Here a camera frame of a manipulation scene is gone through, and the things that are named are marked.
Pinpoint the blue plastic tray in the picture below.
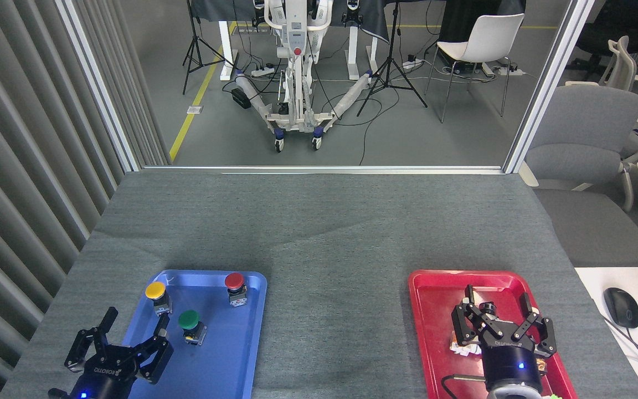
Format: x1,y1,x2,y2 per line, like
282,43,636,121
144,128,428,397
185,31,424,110
100,269,268,399

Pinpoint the silver frame rail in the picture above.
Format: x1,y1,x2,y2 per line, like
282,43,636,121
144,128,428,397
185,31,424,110
142,165,505,175

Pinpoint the white desk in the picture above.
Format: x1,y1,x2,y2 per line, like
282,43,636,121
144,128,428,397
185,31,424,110
574,267,638,399

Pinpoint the red push button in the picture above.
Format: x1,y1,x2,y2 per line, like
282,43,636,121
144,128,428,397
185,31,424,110
224,272,248,308

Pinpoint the green push button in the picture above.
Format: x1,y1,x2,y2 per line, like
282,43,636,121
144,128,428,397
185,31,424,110
178,310,207,346

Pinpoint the white stand on wheels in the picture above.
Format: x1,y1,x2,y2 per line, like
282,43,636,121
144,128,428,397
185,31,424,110
234,0,375,153

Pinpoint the grey padded office chair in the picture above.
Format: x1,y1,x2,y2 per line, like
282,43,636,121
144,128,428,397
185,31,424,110
518,85,638,268

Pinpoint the white mesh office chair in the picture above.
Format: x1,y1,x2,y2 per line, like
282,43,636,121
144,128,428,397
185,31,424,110
565,36,638,92

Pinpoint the black tripod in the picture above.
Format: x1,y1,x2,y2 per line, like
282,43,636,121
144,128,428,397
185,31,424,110
357,0,428,117
182,0,236,95

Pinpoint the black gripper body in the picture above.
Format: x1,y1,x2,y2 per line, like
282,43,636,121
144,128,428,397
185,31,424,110
70,349,138,399
481,337,544,387

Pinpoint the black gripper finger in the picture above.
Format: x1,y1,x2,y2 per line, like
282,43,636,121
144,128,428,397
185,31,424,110
510,293,558,358
451,285,505,349
65,306,119,372
130,314,174,384

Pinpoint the black computer mouse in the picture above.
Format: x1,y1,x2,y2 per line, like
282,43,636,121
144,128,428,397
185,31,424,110
603,287,638,329

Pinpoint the grey mouse cable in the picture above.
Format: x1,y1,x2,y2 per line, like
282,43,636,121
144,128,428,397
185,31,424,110
601,315,638,380

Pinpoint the red plastic tray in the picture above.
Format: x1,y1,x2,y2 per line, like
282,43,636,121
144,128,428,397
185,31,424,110
408,269,579,399

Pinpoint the white table leg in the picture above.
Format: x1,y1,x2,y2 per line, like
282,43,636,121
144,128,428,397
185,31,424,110
218,19,238,81
347,25,379,81

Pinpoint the yellow push button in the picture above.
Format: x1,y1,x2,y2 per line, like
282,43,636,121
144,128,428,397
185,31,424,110
145,281,173,316

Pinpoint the white chair with metal legs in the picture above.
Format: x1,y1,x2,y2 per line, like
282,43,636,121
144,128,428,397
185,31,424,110
424,13,526,124

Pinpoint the white crumpled wrapper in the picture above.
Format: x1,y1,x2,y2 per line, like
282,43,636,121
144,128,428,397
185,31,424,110
450,331,483,357

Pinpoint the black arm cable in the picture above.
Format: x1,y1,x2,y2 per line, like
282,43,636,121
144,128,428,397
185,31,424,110
441,375,489,399

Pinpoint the silver frame post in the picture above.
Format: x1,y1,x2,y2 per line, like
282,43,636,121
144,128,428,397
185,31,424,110
503,0,595,173
56,0,142,172

